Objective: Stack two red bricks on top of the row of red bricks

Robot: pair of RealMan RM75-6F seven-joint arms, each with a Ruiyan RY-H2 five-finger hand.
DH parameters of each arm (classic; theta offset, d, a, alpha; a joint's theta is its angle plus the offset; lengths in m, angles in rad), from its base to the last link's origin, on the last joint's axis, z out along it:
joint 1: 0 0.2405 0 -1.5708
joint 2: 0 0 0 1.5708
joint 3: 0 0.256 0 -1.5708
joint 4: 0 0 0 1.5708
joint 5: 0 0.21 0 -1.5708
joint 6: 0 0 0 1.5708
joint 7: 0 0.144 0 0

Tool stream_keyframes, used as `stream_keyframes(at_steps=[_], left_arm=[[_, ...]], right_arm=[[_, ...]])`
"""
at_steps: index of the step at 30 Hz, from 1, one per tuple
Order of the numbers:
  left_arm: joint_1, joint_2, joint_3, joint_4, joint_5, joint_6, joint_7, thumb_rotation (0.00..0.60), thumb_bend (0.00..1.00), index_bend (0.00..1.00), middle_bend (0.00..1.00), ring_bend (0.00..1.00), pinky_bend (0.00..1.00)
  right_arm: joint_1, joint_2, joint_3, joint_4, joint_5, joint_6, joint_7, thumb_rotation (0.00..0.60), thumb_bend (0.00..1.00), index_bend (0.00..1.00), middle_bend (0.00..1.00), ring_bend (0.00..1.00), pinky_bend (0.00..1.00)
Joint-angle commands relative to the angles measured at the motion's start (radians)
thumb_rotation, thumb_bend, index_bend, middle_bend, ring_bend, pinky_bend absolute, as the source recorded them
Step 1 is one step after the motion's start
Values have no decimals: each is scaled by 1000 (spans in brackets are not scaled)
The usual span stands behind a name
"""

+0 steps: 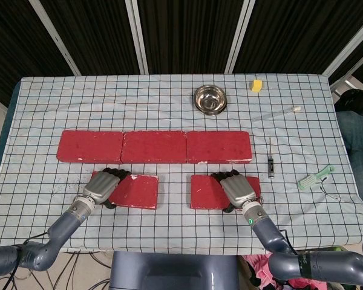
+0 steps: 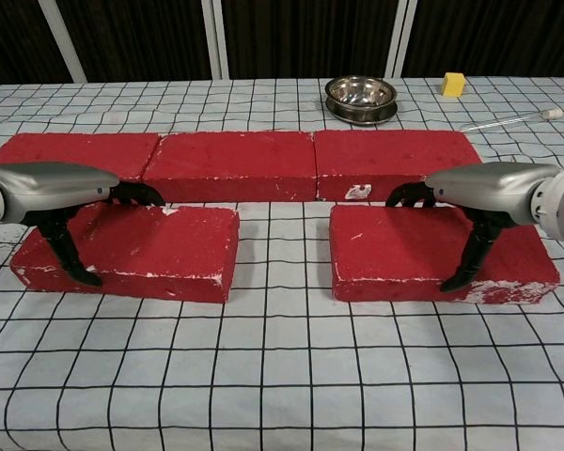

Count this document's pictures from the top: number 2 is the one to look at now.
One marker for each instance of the red brick with white sticker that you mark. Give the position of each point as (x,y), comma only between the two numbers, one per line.
(385,155)

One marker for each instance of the white black grid tablecloth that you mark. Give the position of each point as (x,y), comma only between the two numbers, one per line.
(282,357)

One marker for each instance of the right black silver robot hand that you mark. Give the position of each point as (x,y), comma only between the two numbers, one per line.
(489,185)

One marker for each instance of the clear rod with white tip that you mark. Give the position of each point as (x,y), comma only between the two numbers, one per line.
(552,113)

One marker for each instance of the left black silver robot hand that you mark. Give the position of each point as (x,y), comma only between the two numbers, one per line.
(51,181)

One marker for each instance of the red brick large white scuffs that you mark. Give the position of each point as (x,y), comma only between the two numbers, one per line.
(404,244)

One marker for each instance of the white upright frame post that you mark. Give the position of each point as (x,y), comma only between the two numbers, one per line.
(401,37)
(216,37)

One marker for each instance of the red brick chipped white edges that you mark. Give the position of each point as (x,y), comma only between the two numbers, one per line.
(160,244)

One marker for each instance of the yellow cube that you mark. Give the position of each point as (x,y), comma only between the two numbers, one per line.
(452,85)

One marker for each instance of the stainless steel bowl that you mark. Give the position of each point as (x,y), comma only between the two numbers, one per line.
(361,96)

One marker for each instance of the white slanted frame post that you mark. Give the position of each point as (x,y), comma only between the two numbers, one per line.
(61,40)

